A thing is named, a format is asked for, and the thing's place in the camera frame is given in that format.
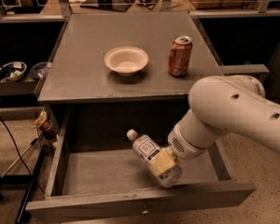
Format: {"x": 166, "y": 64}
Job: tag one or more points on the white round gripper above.
{"x": 181, "y": 144}

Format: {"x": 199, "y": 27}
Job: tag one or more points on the blue plastic water bottle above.
{"x": 145, "y": 148}

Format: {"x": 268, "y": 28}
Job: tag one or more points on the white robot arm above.
{"x": 220, "y": 105}

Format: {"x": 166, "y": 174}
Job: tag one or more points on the small metal drawer knob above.
{"x": 144, "y": 211}

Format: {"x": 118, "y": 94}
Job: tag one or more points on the open grey top drawer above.
{"x": 95, "y": 175}

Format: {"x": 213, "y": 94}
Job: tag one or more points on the grey cabinet with counter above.
{"x": 149, "y": 101}

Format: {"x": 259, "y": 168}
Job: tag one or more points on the white paper bowl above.
{"x": 126, "y": 61}

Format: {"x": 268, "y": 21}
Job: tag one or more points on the orange soda can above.
{"x": 179, "y": 55}

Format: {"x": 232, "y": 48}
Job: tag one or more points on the crumpled snack wrapper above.
{"x": 45, "y": 125}

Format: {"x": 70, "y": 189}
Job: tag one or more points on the grey right side ledge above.
{"x": 256, "y": 70}

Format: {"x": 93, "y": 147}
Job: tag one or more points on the black tripod leg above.
{"x": 22, "y": 214}

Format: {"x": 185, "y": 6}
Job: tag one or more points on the dark glass bowl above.
{"x": 40, "y": 70}

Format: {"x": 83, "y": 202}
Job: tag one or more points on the grey low shelf bench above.
{"x": 24, "y": 86}

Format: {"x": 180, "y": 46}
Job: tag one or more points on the black monitor stand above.
{"x": 110, "y": 5}

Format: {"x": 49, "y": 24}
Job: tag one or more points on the white bowl with items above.
{"x": 13, "y": 71}

